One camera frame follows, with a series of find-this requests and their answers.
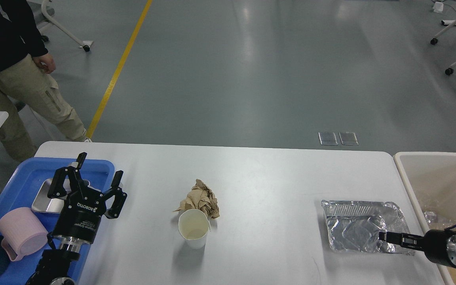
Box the aluminium foil tray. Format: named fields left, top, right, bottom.
left=321, top=200, right=415, bottom=256

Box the pink ribbed mug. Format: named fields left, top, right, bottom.
left=0, top=207, right=48, bottom=262

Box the right floor socket plate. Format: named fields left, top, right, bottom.
left=339, top=132, right=359, bottom=146

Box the beige plastic waste bin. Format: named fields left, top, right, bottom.
left=393, top=152, right=456, bottom=285

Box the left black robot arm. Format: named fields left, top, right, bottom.
left=27, top=152, right=127, bottom=285

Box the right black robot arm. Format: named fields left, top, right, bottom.
left=378, top=224, right=456, bottom=269

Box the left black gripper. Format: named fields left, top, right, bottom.
left=47, top=152, right=128, bottom=245

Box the clear plastic wrap in bin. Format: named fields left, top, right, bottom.
left=422, top=200, right=456, bottom=230

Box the grey office chair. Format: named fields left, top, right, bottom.
left=27, top=0, right=93, bottom=53

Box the crumpled brown paper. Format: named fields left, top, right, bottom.
left=175, top=179, right=220, bottom=219

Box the square stainless steel tray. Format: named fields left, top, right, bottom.
left=31, top=178, right=67, bottom=214

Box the floor socket plate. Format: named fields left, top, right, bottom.
left=318, top=132, right=338, bottom=146
left=339, top=132, right=359, bottom=146

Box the person in beige trousers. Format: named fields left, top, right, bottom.
left=0, top=0, right=91, bottom=162

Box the white paper cup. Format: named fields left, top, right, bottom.
left=179, top=209, right=211, bottom=249

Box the left floor socket plate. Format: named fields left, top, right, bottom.
left=318, top=132, right=338, bottom=146

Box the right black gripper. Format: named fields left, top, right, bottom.
left=378, top=230, right=456, bottom=269

